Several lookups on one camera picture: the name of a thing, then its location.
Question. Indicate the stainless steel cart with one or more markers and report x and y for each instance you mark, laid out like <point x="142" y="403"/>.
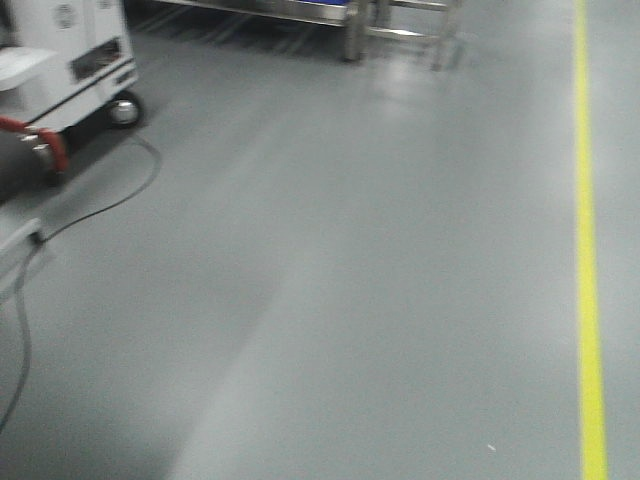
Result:
<point x="360" y="20"/>

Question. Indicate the white wheeled machine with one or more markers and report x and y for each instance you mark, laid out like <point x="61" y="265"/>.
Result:
<point x="61" y="61"/>

